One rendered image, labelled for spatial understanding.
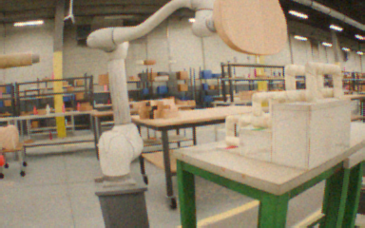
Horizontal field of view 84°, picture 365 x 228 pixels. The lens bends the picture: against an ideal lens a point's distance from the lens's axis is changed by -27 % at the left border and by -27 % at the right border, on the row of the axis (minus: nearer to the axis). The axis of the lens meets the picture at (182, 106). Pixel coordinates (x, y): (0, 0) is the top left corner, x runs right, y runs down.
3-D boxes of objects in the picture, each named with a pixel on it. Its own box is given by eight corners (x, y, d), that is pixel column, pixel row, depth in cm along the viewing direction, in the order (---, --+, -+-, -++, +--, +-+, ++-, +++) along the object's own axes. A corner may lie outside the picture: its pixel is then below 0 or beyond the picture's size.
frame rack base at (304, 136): (309, 171, 57) (311, 104, 57) (270, 163, 71) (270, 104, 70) (350, 149, 70) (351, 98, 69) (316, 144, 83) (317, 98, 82)
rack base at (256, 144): (272, 163, 71) (273, 132, 70) (238, 155, 85) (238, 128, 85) (318, 144, 83) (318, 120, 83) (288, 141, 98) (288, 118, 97)
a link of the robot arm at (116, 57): (111, 164, 144) (125, 156, 165) (137, 164, 140) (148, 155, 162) (95, 32, 141) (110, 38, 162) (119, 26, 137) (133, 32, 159)
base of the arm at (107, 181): (94, 179, 137) (92, 169, 136) (131, 176, 144) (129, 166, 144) (95, 188, 119) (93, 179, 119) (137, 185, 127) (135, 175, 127)
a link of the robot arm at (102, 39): (111, 23, 125) (122, 28, 139) (84, 28, 129) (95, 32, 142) (110, 47, 126) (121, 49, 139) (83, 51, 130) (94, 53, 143)
